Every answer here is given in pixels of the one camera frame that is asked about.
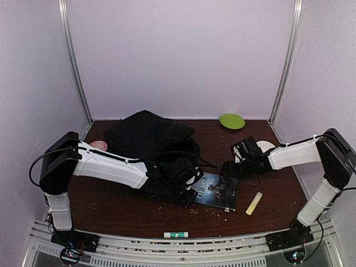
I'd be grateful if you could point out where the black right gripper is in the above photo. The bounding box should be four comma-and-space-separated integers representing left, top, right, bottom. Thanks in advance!
220, 158, 255, 179

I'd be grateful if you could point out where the dark Wuthering Heights book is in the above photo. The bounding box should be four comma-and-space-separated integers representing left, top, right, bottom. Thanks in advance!
191, 172, 239, 211

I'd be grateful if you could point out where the black student backpack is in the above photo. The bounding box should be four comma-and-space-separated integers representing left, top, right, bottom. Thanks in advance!
104, 110, 200, 166

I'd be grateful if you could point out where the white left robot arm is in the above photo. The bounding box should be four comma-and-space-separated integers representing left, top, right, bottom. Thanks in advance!
39, 131, 203, 247

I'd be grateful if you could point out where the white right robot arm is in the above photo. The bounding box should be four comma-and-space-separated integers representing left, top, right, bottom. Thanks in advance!
220, 128, 355, 246

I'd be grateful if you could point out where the white bowl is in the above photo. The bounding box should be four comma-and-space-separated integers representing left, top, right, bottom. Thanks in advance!
256, 140, 276, 153

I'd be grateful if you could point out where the green plate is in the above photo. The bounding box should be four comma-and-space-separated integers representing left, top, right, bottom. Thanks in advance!
219, 113, 245, 130

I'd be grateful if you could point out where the yellow highlighter marker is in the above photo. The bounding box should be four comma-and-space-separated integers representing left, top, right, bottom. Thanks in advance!
245, 192, 263, 216

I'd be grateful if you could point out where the green white glue stick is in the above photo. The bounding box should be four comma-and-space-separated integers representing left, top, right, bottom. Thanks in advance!
164, 231, 189, 239

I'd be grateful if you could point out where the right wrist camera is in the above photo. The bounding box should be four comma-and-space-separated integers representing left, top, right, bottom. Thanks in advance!
231, 146, 242, 163

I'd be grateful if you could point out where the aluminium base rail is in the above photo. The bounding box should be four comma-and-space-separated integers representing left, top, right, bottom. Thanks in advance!
27, 218, 334, 267

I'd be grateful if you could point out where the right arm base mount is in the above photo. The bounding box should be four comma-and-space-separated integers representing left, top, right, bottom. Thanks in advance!
266, 229, 314, 252

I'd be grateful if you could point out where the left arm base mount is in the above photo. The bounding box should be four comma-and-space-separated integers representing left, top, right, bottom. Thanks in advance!
51, 230, 100, 253

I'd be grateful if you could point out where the right aluminium frame post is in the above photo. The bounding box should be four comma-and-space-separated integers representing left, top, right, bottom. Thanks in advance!
269, 0, 304, 126

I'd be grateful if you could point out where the aluminium frame post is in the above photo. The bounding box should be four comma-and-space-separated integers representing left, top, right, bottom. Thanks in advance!
58, 0, 93, 124
269, 0, 304, 126

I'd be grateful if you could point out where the left aluminium frame post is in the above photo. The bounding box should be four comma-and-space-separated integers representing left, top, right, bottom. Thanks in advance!
58, 0, 93, 124

